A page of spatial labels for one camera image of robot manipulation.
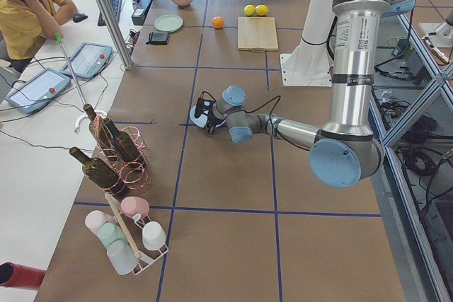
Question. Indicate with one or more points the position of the yellow lemon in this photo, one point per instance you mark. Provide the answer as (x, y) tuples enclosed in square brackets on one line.
[(249, 10), (261, 10)]

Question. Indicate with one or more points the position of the dark grey folded cloth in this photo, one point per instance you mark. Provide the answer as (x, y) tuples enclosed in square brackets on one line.
[(158, 38)]

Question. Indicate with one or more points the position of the yellow lemon upper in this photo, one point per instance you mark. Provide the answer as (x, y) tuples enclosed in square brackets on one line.
[(261, 10)]

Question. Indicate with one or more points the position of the white cup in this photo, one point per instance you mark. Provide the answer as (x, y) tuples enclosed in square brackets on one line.
[(153, 236)]

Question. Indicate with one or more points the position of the blue teach pendant far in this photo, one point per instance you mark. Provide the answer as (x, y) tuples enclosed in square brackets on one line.
[(89, 59)]

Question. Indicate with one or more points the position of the orange fruit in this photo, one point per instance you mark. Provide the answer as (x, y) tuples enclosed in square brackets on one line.
[(218, 22)]

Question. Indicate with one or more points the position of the black computer mouse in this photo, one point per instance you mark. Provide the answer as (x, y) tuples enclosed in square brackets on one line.
[(77, 18)]

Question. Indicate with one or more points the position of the mint green cup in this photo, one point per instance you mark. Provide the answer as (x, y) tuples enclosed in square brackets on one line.
[(108, 233)]

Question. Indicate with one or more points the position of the light blue cup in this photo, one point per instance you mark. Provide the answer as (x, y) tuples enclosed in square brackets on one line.
[(121, 257)]

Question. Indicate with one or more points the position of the light pink cup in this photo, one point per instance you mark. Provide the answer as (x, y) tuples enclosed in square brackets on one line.
[(96, 218)]

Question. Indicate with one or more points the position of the blue teach pendant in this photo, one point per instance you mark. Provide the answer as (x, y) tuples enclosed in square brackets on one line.
[(36, 93), (89, 59)]

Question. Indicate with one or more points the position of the aluminium frame post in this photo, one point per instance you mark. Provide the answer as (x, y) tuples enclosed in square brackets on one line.
[(115, 33)]

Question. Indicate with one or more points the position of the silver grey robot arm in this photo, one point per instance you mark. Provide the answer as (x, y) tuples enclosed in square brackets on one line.
[(343, 151)]

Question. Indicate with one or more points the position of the dark wine bottle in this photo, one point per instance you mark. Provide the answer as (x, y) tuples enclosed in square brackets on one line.
[(99, 172), (96, 127), (122, 143)]

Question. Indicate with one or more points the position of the dark wine bottle upper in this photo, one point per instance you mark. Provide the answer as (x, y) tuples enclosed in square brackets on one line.
[(122, 143)]

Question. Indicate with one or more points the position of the yellow lemon lower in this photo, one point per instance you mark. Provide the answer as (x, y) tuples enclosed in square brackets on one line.
[(249, 10)]

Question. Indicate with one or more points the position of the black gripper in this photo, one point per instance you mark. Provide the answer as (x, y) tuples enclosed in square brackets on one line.
[(213, 120)]

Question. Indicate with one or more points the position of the red cylinder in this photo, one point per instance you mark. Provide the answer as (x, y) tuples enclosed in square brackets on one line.
[(21, 277)]

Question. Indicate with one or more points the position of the blue teach pendant near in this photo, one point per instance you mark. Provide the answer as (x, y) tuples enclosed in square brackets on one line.
[(36, 93)]

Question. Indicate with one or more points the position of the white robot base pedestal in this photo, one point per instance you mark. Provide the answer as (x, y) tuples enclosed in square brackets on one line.
[(308, 64)]

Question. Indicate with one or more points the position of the copper wire bottle rack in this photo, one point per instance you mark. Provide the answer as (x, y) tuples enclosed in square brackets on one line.
[(134, 175)]

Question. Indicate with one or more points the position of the metal stick green tip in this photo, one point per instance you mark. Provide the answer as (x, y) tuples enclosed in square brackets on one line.
[(64, 52)]

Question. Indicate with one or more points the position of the wooden cutting board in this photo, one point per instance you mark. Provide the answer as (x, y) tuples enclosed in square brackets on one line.
[(257, 34)]

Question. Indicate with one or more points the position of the person in yellow shirt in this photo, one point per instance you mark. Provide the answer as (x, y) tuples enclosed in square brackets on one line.
[(27, 24)]

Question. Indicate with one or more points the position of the light blue plate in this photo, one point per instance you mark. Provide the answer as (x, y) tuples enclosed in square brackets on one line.
[(201, 121)]

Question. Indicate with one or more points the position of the white wire cup rack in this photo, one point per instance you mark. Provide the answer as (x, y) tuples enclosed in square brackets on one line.
[(146, 258)]

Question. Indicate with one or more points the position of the dark wine bottle lower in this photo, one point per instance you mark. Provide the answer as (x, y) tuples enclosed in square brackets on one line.
[(99, 172)]

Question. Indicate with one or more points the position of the light green plate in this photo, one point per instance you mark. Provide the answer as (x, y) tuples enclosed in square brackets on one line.
[(169, 23)]

